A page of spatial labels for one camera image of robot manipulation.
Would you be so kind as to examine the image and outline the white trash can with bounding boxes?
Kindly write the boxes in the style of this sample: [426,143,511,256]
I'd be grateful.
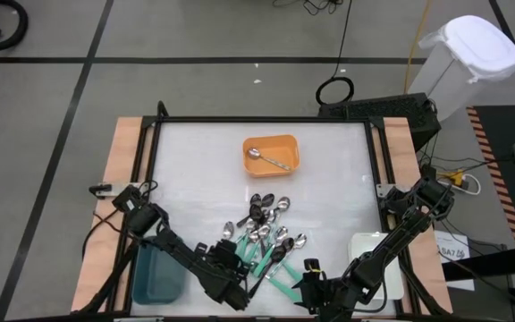
[407,14,515,123]

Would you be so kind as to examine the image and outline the yellow cable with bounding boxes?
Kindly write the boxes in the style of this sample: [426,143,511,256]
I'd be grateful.
[402,0,434,95]

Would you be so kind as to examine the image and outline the black computer case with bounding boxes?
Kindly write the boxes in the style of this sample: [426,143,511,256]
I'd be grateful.
[317,92,443,152]

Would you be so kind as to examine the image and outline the black vacuum hose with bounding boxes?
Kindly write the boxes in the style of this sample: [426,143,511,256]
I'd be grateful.
[0,0,30,52]

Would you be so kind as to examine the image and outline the black coiled cable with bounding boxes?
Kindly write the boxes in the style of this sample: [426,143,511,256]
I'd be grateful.
[315,0,356,106]

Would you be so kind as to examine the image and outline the teal plastic bin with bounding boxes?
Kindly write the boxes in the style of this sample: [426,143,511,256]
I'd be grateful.
[131,234,187,306]

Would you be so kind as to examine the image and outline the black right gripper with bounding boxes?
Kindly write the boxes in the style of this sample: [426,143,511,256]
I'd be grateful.
[291,258,347,318]

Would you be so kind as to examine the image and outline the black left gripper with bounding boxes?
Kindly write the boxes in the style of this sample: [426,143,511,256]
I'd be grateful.
[195,239,250,288]

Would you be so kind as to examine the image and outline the white plastic bin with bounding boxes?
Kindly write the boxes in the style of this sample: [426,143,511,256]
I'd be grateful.
[347,231,406,301]

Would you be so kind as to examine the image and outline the black beam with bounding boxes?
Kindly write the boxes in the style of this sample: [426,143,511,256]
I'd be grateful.
[440,257,515,284]

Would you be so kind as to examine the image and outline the orange plastic bin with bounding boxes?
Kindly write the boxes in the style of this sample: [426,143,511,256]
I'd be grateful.
[241,133,301,179]

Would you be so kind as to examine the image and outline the white paper label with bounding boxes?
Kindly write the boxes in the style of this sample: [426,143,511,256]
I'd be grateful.
[435,229,477,292]

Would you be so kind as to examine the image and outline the hazard striped black mat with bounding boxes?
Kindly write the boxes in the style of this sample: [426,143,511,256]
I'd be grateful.
[465,105,515,247]

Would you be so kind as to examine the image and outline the tangled black cables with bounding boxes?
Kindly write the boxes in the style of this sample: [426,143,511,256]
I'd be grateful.
[271,0,344,17]

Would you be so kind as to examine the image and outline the gray metal mounting plate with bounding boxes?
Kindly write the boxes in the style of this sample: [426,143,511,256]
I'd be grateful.
[89,182,143,199]
[376,182,401,199]

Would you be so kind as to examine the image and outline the yellow plug with white cable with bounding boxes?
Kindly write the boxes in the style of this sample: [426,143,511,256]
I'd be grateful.
[438,169,482,197]

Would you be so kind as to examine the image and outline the black diagonal frame strut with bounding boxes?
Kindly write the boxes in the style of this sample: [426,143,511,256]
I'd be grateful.
[78,214,145,314]
[396,250,449,317]

